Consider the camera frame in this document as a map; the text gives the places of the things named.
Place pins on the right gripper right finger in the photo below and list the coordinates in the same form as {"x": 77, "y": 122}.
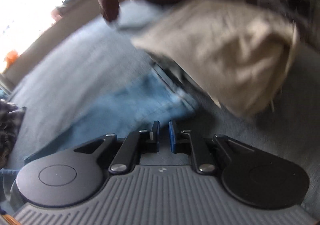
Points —
{"x": 208, "y": 156}

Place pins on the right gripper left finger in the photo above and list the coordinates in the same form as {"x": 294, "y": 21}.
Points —
{"x": 122, "y": 155}

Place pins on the blue denim jeans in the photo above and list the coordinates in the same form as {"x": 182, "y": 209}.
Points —
{"x": 157, "y": 96}

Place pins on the beige fabric storage bag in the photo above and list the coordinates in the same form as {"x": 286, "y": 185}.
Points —
{"x": 236, "y": 53}

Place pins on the black patterned garment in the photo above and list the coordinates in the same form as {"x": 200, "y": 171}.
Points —
{"x": 11, "y": 120}

